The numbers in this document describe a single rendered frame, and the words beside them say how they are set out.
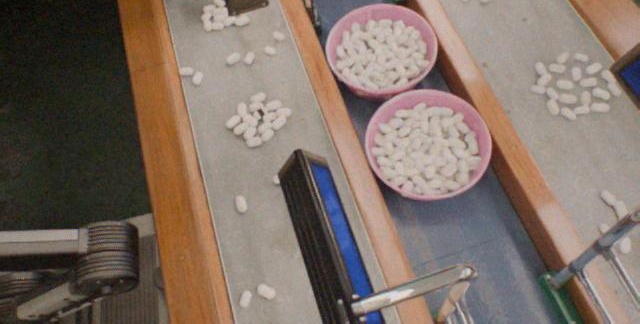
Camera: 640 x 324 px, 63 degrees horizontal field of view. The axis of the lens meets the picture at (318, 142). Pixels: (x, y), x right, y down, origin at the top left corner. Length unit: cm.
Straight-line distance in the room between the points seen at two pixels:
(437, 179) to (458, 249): 15
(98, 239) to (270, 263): 35
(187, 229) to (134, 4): 68
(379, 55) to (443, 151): 29
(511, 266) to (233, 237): 58
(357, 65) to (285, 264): 51
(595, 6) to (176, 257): 113
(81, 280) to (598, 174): 107
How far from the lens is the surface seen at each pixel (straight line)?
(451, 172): 116
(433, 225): 117
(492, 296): 115
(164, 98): 131
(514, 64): 133
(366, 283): 73
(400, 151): 116
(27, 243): 118
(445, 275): 68
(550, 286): 114
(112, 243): 117
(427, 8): 138
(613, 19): 145
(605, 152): 126
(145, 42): 144
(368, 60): 131
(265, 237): 111
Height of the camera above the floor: 177
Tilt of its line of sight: 61 degrees down
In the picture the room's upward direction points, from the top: 11 degrees counter-clockwise
